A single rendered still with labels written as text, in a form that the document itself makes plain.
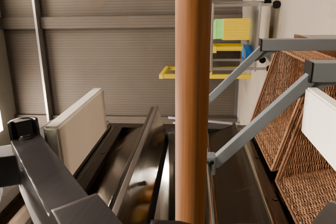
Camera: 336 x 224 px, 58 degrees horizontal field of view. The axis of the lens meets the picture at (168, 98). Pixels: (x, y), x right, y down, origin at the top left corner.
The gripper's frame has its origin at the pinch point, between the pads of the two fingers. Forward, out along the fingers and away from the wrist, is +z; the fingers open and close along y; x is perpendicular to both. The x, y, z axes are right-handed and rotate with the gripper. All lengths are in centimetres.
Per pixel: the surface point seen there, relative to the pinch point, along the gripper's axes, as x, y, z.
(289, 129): -43, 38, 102
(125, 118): -284, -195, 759
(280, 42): -6, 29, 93
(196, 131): -3.9, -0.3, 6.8
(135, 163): -50, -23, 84
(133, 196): -55, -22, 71
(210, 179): -27.3, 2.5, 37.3
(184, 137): -4.6, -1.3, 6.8
